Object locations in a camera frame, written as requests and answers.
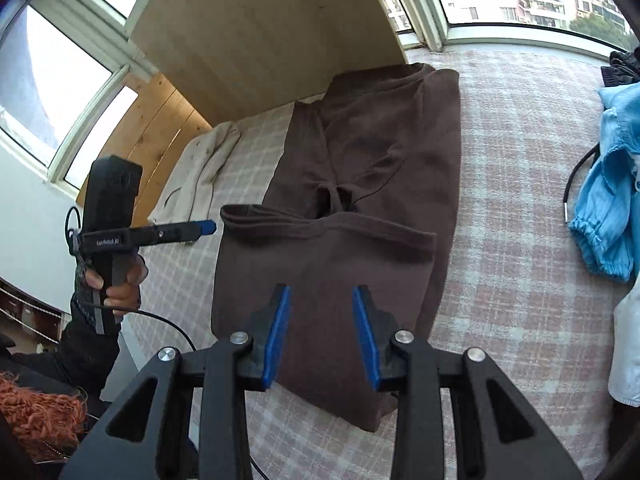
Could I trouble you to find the pale wooden board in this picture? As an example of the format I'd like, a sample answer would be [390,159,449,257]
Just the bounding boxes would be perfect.
[125,0,408,128]

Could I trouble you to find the pine wood panel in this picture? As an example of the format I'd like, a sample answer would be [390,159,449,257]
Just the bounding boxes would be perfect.
[75,72,213,221]

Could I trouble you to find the white window frame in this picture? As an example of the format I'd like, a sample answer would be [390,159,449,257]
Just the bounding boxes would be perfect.
[0,0,640,196]

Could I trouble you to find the light blue garment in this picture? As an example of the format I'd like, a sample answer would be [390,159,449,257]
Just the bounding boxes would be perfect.
[570,82,640,281]

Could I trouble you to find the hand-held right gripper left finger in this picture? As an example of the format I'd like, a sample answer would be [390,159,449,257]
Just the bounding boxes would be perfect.
[60,284,292,480]

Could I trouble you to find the person's left hand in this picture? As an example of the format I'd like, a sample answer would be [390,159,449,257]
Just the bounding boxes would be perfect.
[82,255,149,323]

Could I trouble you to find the brown fleece garment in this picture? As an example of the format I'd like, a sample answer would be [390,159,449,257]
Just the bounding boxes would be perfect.
[211,62,462,433]

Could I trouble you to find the orange fuzzy garment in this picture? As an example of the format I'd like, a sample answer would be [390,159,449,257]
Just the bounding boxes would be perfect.
[0,372,90,463]

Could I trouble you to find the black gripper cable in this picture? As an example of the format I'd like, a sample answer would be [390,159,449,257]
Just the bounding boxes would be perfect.
[64,205,268,480]

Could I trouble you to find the white garment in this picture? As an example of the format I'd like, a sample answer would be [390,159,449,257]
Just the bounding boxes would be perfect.
[607,265,640,408]

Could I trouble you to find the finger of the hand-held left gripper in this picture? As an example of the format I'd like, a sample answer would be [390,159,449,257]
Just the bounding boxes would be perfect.
[127,219,217,247]

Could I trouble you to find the black drawstring pants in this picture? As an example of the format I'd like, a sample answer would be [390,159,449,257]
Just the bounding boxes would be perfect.
[562,45,640,226]

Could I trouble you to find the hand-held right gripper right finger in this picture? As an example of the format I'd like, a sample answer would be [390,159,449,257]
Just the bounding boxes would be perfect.
[351,285,583,480]

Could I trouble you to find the cream knit cardigan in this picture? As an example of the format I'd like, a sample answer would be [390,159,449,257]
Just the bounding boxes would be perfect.
[148,121,241,226]

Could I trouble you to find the person's left forearm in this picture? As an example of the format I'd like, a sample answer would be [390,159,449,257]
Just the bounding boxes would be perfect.
[10,287,123,401]

